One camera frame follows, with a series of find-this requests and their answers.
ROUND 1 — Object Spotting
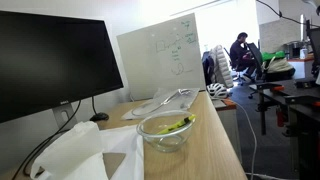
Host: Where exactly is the clear plastic bag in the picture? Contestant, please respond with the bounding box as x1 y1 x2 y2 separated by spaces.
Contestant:
120 87 201 121

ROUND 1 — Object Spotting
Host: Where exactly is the whiteboard with green writing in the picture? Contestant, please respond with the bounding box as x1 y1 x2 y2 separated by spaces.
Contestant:
116 12 207 101

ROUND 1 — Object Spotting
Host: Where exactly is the yellow green marker pen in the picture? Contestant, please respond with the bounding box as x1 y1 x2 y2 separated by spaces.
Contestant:
156 114 197 136

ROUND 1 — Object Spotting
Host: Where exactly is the dark hanging jacket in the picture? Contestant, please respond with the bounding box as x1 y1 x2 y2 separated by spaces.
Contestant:
201 51 216 86

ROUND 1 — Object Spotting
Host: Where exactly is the white bicycle helmet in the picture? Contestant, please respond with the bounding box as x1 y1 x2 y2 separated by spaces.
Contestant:
206 82 230 100

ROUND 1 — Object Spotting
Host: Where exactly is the white puffy jacket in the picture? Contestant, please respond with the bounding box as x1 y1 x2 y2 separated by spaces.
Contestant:
209 44 235 89

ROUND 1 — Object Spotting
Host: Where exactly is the black computer mouse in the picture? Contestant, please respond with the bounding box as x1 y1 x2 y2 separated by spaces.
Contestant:
89 112 110 122

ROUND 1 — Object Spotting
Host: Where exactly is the seated person in black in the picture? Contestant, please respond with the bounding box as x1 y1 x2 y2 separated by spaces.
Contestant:
229 31 259 83

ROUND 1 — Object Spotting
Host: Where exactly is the silver monitor stand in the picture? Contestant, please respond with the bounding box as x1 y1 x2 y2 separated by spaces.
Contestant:
51 102 78 130

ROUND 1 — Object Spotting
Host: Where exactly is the black office chair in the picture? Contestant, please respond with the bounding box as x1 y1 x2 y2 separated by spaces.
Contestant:
248 42 265 80

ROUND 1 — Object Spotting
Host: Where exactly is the black computer monitor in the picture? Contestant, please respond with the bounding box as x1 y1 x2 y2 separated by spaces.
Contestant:
0 9 125 125

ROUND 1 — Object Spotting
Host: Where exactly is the green bag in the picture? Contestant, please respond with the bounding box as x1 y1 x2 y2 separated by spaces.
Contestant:
261 50 287 62

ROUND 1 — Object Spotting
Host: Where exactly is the beige bag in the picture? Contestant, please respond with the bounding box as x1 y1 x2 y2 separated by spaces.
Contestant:
263 58 296 76

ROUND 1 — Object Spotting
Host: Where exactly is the black robot table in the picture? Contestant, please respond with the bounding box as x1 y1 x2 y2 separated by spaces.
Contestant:
256 78 320 180

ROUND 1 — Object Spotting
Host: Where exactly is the white floor cable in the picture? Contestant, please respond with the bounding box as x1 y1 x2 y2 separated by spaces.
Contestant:
232 100 258 180

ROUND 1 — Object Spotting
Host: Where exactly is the black overhead cable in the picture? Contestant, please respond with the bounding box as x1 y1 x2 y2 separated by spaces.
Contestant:
255 0 320 27

